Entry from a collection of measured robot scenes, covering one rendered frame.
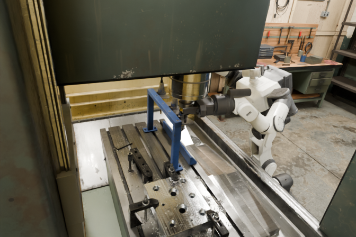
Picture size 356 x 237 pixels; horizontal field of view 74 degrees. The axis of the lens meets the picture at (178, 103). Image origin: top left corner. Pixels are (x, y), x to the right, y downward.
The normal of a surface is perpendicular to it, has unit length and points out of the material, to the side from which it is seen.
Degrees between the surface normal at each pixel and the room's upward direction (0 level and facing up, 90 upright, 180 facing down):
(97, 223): 0
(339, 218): 90
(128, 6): 90
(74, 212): 90
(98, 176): 24
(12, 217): 90
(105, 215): 0
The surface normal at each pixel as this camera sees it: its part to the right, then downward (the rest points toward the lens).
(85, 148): 0.25, -0.62
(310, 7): 0.33, 0.44
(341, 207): -0.91, 0.13
